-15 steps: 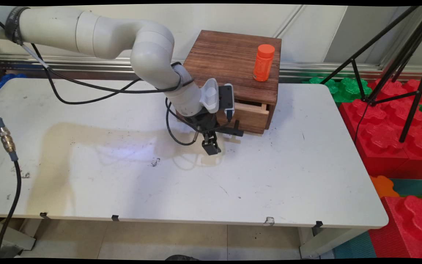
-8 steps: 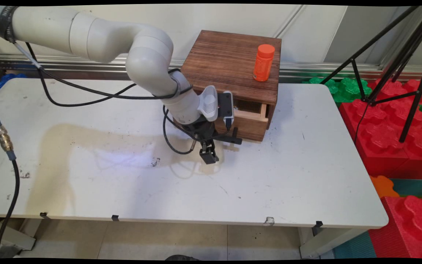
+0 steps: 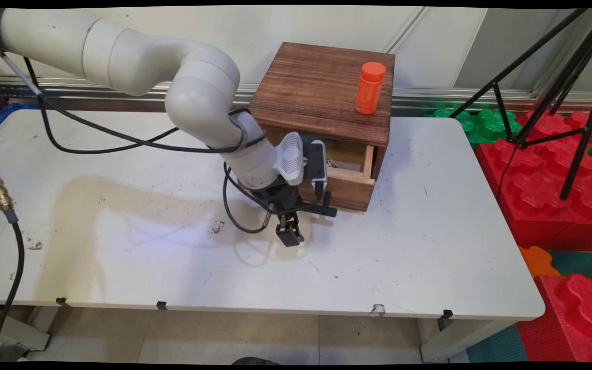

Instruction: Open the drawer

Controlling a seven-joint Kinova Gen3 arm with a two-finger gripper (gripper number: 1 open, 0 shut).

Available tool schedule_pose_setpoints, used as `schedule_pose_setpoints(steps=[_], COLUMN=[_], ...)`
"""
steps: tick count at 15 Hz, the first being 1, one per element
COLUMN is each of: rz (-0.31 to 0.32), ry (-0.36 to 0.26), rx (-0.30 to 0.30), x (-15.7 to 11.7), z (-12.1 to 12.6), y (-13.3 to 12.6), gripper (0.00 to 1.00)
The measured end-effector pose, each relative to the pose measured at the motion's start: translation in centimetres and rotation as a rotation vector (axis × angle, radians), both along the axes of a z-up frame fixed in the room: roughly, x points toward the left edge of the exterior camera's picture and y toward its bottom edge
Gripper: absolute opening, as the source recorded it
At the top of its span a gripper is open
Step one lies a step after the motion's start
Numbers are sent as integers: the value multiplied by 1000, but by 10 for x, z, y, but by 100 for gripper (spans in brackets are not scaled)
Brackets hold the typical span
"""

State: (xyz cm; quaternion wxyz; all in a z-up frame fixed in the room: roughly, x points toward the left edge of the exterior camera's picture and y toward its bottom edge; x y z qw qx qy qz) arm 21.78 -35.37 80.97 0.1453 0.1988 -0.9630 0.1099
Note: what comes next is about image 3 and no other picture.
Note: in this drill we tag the aluminium wall rail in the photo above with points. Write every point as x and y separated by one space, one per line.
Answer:
429 95

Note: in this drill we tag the white ribbed camera mount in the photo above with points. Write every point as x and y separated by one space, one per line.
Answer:
290 159

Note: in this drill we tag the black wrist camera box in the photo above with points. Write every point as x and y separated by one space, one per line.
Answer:
317 162

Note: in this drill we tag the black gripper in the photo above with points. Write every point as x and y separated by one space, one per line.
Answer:
278 198

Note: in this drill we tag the black tripod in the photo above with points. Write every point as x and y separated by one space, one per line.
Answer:
566 79

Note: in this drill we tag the white tape scrap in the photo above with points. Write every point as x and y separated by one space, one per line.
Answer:
377 309

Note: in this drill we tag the teal foam mat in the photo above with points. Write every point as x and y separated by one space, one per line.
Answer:
499 347
581 263

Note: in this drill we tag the white table leg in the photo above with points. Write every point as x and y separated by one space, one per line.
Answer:
460 341
23 334

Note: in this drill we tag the brown wooden cabinet box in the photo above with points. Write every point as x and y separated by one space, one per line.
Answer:
321 87

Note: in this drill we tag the large red foam block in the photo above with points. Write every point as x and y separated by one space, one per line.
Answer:
537 195

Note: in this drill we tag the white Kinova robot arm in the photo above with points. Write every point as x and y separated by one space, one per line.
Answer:
131 56

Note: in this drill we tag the orange foam piece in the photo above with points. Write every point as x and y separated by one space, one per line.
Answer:
536 261

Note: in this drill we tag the orange plastic bottle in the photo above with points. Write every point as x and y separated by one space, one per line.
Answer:
370 90

